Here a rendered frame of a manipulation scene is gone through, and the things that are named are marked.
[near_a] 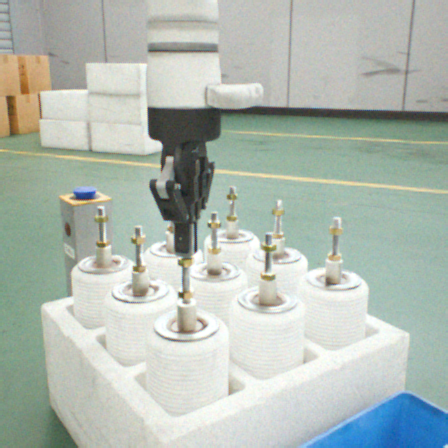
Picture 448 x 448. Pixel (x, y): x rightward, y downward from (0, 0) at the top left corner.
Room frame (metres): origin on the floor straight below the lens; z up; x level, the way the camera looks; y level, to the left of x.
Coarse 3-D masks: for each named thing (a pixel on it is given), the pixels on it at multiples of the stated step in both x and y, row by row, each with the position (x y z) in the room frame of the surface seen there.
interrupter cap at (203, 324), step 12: (168, 312) 0.58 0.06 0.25; (204, 312) 0.58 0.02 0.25; (156, 324) 0.55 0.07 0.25; (168, 324) 0.56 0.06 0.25; (204, 324) 0.56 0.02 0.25; (216, 324) 0.55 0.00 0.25; (168, 336) 0.52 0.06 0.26; (180, 336) 0.53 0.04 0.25; (192, 336) 0.53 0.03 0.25; (204, 336) 0.52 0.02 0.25
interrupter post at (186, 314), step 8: (176, 304) 0.55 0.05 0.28; (184, 304) 0.55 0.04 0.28; (192, 304) 0.55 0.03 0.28; (176, 312) 0.55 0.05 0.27; (184, 312) 0.54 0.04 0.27; (192, 312) 0.55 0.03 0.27; (184, 320) 0.54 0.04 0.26; (192, 320) 0.55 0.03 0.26; (184, 328) 0.54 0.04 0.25; (192, 328) 0.55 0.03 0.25
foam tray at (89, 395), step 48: (48, 336) 0.74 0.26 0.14; (96, 336) 0.67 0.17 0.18; (384, 336) 0.66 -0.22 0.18; (96, 384) 0.59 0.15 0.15; (144, 384) 0.58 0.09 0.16; (240, 384) 0.56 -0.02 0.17; (288, 384) 0.55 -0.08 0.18; (336, 384) 0.59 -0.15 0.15; (384, 384) 0.65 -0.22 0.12; (96, 432) 0.60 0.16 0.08; (144, 432) 0.48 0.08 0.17; (192, 432) 0.47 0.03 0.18; (240, 432) 0.50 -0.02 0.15; (288, 432) 0.55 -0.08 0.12
